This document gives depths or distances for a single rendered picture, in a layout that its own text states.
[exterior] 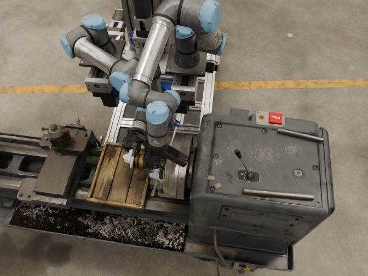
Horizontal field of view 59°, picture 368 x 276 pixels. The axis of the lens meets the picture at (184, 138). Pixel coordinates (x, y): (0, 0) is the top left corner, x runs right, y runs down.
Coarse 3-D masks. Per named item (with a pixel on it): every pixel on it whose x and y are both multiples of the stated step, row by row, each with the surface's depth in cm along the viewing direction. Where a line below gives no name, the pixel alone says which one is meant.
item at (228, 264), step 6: (216, 234) 168; (216, 240) 167; (216, 246) 169; (222, 258) 175; (222, 264) 228; (228, 264) 179; (234, 264) 208; (240, 264) 202; (246, 264) 201; (240, 270) 234; (246, 270) 215; (252, 270) 211
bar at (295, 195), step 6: (246, 192) 131; (252, 192) 131; (258, 192) 131; (264, 192) 131; (270, 192) 131; (276, 192) 131; (282, 192) 131; (288, 192) 131; (300, 198) 130; (306, 198) 130; (312, 198) 130
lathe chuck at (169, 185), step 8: (176, 136) 152; (184, 136) 153; (176, 144) 148; (168, 160) 144; (168, 168) 144; (176, 168) 143; (168, 176) 144; (176, 176) 144; (160, 184) 146; (168, 184) 145; (176, 184) 145; (168, 192) 149; (176, 192) 148
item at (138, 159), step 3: (138, 153) 160; (141, 153) 159; (135, 156) 158; (138, 156) 158; (141, 156) 157; (135, 159) 157; (138, 159) 157; (141, 159) 156; (135, 162) 157; (138, 162) 157; (141, 162) 156; (135, 165) 158; (138, 165) 158; (141, 165) 157; (144, 165) 156; (141, 168) 158
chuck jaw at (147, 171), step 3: (147, 171) 156; (150, 171) 154; (147, 174) 157; (150, 177) 154; (153, 180) 151; (150, 183) 150; (153, 183) 150; (150, 186) 151; (153, 186) 151; (159, 189) 149; (162, 189) 149; (159, 192) 151; (162, 192) 151
